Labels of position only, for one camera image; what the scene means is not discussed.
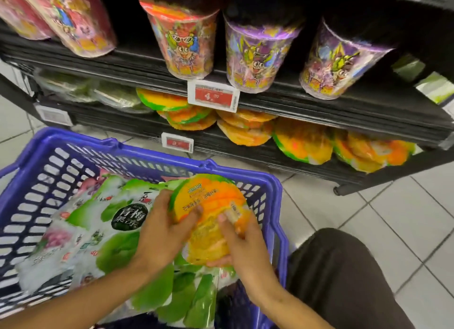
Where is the green plum jelly bag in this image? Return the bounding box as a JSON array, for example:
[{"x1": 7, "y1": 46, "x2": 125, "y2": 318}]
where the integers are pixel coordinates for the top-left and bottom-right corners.
[
  {"x1": 129, "y1": 258, "x2": 236, "y2": 329},
  {"x1": 65, "y1": 176, "x2": 185, "y2": 274}
]

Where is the large red price tag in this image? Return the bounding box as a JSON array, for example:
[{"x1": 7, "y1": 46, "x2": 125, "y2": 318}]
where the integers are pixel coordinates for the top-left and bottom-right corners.
[{"x1": 187, "y1": 79, "x2": 241, "y2": 113}]

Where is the green white packet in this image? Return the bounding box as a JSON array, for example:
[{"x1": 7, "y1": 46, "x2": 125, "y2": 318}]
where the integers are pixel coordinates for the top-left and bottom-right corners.
[
  {"x1": 392, "y1": 55, "x2": 426, "y2": 83},
  {"x1": 415, "y1": 72, "x2": 454, "y2": 105}
]

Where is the blue plastic shopping basket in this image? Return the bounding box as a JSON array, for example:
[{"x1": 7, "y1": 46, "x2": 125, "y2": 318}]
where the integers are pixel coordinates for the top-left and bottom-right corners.
[{"x1": 0, "y1": 127, "x2": 290, "y2": 329}]

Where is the person's dark trouser leg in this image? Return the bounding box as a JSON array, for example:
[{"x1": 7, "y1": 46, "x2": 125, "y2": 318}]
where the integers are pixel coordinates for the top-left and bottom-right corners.
[{"x1": 285, "y1": 227, "x2": 416, "y2": 329}]

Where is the row of mango jelly cups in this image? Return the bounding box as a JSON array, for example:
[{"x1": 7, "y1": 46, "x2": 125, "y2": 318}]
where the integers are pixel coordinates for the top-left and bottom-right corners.
[{"x1": 136, "y1": 88, "x2": 418, "y2": 174}]

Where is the black store shelf unit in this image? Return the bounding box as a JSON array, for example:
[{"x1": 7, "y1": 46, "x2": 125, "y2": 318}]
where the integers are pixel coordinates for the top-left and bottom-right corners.
[{"x1": 0, "y1": 0, "x2": 454, "y2": 197}]

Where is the purple cartoon snack cup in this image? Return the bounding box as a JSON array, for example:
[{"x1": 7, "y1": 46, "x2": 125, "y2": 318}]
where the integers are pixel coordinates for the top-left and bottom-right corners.
[
  {"x1": 299, "y1": 18, "x2": 395, "y2": 101},
  {"x1": 224, "y1": 12, "x2": 306, "y2": 94}
]

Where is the person's left hand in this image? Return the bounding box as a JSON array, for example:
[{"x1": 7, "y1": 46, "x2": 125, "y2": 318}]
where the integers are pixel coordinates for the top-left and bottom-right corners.
[{"x1": 133, "y1": 189, "x2": 203, "y2": 277}]

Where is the pink cartoon snack cup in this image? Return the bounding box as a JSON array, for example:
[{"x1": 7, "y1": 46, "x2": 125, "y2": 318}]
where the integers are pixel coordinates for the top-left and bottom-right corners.
[
  {"x1": 12, "y1": 0, "x2": 118, "y2": 59},
  {"x1": 0, "y1": 0, "x2": 54, "y2": 41}
]

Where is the person's right forearm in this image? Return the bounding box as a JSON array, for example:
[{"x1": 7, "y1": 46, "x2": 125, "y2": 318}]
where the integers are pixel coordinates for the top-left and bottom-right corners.
[{"x1": 248, "y1": 282, "x2": 336, "y2": 329}]

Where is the mango jelly cup green rim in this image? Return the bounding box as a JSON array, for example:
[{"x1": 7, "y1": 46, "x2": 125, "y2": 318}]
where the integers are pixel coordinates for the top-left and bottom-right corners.
[{"x1": 169, "y1": 173, "x2": 252, "y2": 239}]

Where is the small red price tag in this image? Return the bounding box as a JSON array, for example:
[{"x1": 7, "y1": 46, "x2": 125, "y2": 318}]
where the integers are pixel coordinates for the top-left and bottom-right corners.
[{"x1": 161, "y1": 132, "x2": 194, "y2": 154}]

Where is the pink fruit jelly bag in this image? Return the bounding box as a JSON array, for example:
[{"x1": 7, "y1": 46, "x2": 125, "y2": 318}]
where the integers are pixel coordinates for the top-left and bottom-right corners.
[{"x1": 16, "y1": 169, "x2": 110, "y2": 295}]

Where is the blank white price tag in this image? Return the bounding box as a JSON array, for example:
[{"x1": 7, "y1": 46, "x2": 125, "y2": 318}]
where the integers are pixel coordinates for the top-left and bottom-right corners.
[{"x1": 35, "y1": 104, "x2": 74, "y2": 127}]

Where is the person's left forearm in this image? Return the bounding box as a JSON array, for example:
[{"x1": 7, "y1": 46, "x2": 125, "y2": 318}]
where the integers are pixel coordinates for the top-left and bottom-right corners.
[{"x1": 0, "y1": 263, "x2": 158, "y2": 329}]

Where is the person's right hand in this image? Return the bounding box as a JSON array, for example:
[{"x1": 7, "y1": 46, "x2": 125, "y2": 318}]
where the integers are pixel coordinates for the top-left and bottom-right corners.
[{"x1": 207, "y1": 212, "x2": 281, "y2": 299}]

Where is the orange cartoon snack cup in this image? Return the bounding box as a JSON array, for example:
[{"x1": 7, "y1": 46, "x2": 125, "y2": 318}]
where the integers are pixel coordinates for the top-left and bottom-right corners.
[{"x1": 138, "y1": 0, "x2": 219, "y2": 81}]

